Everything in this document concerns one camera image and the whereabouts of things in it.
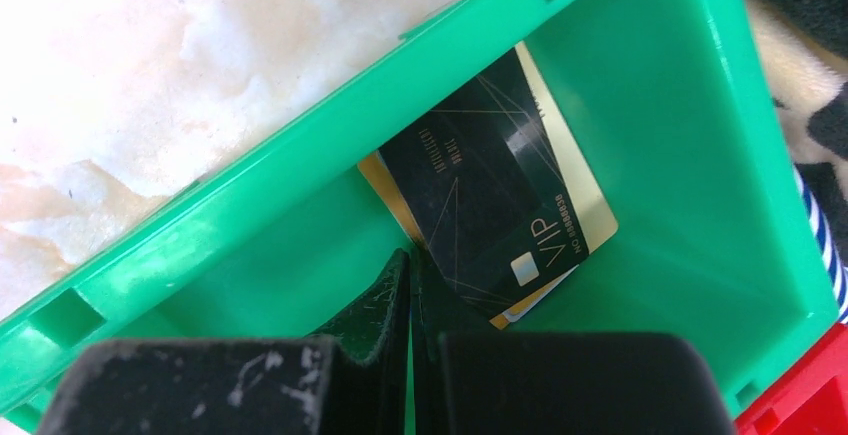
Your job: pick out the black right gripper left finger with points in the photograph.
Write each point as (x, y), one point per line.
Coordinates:
(346, 377)

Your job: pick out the black VIP card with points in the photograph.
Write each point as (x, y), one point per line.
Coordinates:
(484, 187)

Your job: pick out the red plastic bin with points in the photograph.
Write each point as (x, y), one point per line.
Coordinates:
(810, 398)

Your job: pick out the green plastic bin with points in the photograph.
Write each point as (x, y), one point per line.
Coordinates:
(669, 106)

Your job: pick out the black floral blanket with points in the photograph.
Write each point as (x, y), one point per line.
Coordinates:
(802, 45)

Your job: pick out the blue striped cloth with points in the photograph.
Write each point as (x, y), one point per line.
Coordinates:
(835, 268)

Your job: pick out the gold card stack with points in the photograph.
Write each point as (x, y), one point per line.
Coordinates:
(590, 207)

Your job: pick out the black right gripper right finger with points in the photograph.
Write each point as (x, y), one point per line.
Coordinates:
(471, 378)

